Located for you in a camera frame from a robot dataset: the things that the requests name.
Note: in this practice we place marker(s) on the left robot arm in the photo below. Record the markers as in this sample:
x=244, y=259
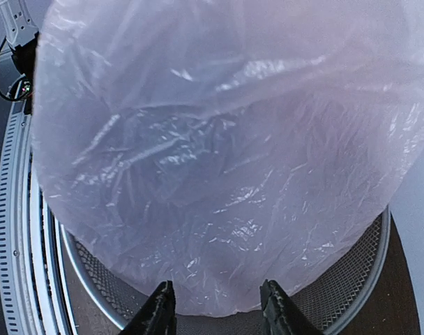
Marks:
x=21, y=36

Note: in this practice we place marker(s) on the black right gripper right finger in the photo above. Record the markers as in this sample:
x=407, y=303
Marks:
x=280, y=314

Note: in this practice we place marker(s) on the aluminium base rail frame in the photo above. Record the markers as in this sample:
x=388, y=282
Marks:
x=33, y=288

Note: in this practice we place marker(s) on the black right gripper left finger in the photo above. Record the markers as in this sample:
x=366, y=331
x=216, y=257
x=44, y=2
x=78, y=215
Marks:
x=157, y=316

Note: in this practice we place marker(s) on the grey mesh trash bin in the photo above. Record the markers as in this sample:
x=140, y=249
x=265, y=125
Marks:
x=330, y=303

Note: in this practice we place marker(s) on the pink plastic trash bag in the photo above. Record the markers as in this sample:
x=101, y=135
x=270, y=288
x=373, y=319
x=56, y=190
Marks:
x=218, y=144

